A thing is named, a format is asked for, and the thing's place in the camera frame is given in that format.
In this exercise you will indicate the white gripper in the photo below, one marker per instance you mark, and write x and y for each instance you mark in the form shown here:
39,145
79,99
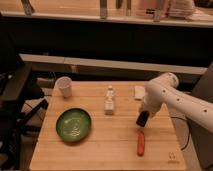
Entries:
150,107

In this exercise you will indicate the black eraser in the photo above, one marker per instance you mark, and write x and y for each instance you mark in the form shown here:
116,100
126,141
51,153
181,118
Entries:
142,118

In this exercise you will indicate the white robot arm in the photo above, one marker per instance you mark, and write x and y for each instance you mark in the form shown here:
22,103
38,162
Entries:
163,89

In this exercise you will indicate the white sponge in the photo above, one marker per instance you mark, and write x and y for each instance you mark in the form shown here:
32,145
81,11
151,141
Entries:
139,92

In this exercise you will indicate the orange carrot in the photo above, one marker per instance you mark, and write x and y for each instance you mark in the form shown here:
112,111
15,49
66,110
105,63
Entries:
141,144

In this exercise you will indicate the white plastic bottle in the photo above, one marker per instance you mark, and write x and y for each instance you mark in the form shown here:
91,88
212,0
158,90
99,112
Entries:
109,101

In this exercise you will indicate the green plate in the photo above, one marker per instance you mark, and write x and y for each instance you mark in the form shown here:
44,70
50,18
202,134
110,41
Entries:
73,125

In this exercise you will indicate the white paper cup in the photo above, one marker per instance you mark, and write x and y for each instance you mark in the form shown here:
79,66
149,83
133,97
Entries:
64,84

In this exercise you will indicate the black stand left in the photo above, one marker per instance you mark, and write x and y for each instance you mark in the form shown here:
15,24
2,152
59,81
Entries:
20,99

